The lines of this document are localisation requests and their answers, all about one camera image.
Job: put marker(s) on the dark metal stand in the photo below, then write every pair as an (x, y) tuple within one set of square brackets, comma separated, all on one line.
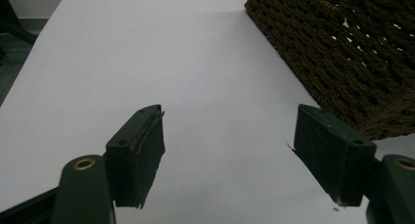
[(13, 25)]

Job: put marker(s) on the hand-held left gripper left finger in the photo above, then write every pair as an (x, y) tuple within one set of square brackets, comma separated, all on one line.
[(133, 158)]

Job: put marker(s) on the brown woven wicker basket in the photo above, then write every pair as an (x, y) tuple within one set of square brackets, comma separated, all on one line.
[(342, 54)]

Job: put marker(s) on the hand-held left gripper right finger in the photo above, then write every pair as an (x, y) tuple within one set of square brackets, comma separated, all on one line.
[(332, 152)]

